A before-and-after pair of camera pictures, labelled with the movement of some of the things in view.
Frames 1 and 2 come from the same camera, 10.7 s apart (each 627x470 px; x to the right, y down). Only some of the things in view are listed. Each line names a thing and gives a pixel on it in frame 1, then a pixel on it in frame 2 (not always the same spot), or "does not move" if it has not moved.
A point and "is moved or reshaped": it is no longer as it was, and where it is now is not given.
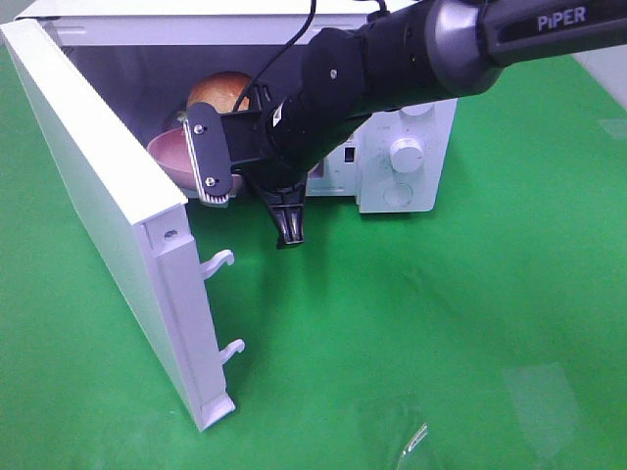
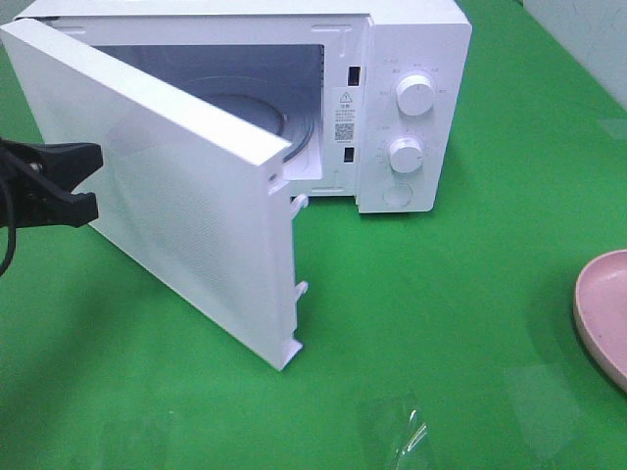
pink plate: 170,148 -> 601,309
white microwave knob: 407,155 does not move
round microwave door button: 398,193 does not move
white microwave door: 140,213 is moved or reshaped
